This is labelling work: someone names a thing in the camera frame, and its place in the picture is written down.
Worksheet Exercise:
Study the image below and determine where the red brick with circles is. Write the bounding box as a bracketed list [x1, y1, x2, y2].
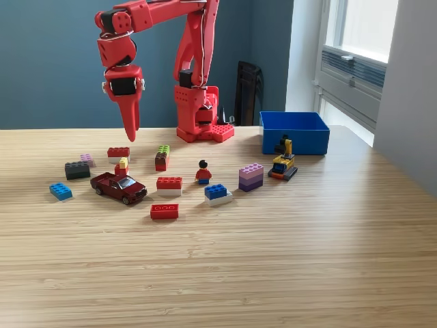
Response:
[150, 203, 180, 220]

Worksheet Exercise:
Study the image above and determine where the light blue brick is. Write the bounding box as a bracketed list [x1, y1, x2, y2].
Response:
[48, 182, 73, 202]

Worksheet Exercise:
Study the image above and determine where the pink and purple brick stack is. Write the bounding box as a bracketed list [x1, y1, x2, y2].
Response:
[238, 163, 265, 193]

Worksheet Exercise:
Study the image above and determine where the black brick stack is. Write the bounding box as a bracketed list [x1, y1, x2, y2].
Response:
[64, 160, 91, 181]

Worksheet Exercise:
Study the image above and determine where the green brown red brick stack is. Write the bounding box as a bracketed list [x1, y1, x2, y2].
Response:
[154, 145, 171, 172]

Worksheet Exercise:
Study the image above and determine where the small red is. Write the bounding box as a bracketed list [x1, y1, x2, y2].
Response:
[107, 146, 131, 164]

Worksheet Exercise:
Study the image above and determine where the white framed window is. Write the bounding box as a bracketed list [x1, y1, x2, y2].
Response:
[320, 0, 400, 65]

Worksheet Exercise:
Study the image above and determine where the blue on white brick stack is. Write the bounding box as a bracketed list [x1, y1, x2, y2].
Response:
[203, 183, 234, 207]

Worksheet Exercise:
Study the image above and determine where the black chair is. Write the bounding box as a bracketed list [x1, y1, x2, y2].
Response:
[234, 60, 266, 126]

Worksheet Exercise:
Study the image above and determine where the wide red on white bricks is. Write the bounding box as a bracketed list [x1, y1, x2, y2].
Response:
[156, 176, 184, 197]

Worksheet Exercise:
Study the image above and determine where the grey window vent unit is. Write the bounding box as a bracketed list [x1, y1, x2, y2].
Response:
[317, 46, 389, 133]

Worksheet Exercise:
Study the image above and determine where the black table clamp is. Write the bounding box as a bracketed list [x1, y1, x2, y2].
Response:
[218, 105, 237, 126]

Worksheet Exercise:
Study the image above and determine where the toy figure red shirt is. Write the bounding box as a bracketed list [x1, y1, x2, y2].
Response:
[195, 159, 214, 186]

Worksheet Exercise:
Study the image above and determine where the yellow red white brick stack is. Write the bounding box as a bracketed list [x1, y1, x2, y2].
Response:
[114, 156, 130, 176]

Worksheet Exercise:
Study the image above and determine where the yellow toy digger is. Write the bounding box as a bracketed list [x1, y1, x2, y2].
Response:
[267, 133, 298, 182]

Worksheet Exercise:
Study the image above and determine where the dark red toy car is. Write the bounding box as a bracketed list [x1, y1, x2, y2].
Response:
[89, 172, 148, 206]

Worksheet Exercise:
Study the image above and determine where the blue plastic bin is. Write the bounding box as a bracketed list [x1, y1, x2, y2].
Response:
[258, 111, 331, 156]

